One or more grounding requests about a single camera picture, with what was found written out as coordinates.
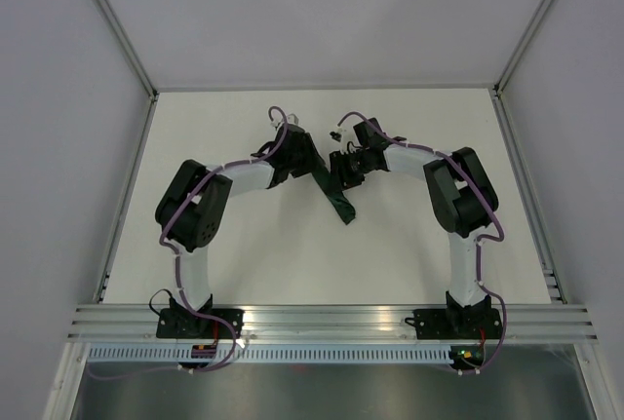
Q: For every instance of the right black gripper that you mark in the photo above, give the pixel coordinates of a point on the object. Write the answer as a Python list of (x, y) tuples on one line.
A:
[(337, 163)]

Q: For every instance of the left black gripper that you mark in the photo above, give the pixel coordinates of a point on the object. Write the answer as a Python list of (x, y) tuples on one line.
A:
[(313, 160)]

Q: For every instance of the dark green cloth napkin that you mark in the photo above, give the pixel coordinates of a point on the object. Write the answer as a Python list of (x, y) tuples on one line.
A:
[(339, 202)]

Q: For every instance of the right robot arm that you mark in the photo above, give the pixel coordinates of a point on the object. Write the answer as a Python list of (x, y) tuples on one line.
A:
[(463, 202)]

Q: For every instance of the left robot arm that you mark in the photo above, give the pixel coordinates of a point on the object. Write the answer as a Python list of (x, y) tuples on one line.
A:
[(192, 208)]

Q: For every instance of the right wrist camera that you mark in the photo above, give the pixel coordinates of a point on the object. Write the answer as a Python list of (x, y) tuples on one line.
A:
[(339, 135)]

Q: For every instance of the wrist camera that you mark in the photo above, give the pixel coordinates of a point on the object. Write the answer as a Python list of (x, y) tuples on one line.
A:
[(279, 122), (339, 135)]

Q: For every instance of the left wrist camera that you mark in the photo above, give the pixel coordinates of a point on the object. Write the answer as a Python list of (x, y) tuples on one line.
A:
[(279, 122)]

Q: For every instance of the back aluminium frame bar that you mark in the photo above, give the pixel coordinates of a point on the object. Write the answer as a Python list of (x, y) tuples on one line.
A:
[(327, 87)]

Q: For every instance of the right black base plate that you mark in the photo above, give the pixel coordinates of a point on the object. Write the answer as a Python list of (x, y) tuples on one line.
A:
[(434, 324)]

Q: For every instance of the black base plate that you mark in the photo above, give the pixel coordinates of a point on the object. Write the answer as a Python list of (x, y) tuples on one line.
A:
[(179, 324), (434, 324)]

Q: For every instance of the right aluminium frame post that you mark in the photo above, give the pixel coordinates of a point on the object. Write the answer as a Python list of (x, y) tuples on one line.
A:
[(536, 20)]

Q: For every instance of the aluminium frame post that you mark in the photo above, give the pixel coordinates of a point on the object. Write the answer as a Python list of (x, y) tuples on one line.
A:
[(124, 44), (536, 20)]

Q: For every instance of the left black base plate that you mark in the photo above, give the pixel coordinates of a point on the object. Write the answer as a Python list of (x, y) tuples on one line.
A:
[(179, 324)]

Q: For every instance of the aluminium front rail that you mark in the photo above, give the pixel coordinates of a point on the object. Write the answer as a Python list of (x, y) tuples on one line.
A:
[(384, 324)]

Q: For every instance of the white slotted cable duct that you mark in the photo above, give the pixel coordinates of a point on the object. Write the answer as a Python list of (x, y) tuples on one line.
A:
[(280, 353)]

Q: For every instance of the left aluminium frame post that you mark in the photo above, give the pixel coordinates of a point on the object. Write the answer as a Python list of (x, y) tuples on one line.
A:
[(124, 44)]

